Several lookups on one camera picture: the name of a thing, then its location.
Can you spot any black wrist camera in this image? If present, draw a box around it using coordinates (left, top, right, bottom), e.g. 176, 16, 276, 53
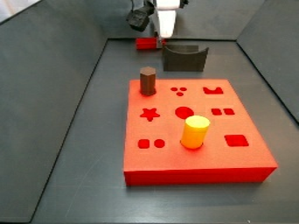
125, 0, 154, 32

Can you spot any red shape sorting block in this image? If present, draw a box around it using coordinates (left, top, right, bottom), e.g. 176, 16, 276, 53
124, 80, 277, 186

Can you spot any black curved fixture stand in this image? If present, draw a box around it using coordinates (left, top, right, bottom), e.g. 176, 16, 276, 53
162, 45, 209, 72

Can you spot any yellow cylinder peg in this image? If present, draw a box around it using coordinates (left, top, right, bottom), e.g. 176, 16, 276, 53
180, 115, 210, 149

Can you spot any dark brown hexagonal peg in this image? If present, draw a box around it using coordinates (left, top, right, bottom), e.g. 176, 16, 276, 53
140, 66, 156, 96

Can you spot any red star prism object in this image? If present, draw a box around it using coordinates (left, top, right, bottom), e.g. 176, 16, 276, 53
134, 38, 157, 50

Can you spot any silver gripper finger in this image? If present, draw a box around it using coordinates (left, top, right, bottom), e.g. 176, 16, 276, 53
156, 37, 164, 49

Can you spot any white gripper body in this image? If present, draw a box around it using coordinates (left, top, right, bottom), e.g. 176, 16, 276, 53
153, 0, 181, 39

